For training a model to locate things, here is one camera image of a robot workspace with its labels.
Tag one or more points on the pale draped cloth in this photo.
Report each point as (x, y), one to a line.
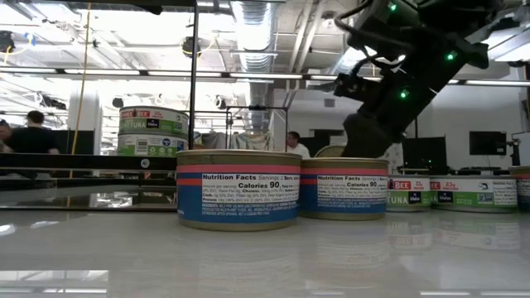
(240, 140)

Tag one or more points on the black cabinet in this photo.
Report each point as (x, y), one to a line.
(327, 138)

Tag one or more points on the Bumble Bee tuna can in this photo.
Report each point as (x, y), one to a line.
(408, 194)
(153, 122)
(149, 145)
(472, 194)

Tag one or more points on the black tube frame stand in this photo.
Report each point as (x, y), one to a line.
(256, 108)

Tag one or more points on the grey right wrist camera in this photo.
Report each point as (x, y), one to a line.
(352, 87)

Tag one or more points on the black partition panel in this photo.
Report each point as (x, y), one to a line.
(85, 142)

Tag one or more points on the black wall monitor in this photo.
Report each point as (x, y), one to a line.
(488, 142)

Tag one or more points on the white pillar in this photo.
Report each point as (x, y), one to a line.
(93, 116)

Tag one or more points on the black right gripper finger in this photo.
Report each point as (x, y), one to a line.
(368, 138)

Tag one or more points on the white patterned cloth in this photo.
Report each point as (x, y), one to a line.
(396, 161)

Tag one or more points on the person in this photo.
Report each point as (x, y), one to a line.
(31, 140)
(298, 149)

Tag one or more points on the spiral ceiling air duct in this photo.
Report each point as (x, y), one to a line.
(254, 25)

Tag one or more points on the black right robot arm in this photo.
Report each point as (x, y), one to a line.
(455, 25)

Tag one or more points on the black table edge rail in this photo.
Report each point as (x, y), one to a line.
(83, 183)

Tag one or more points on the long ceiling light strip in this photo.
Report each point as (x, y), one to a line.
(269, 75)

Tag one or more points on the black tripod stand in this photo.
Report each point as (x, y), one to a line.
(515, 153)

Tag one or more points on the black metal shelf frame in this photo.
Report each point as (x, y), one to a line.
(193, 83)

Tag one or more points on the black ceiling camera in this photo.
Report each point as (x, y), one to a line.
(6, 41)
(190, 46)

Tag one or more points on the black computer monitor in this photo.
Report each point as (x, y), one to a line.
(426, 153)

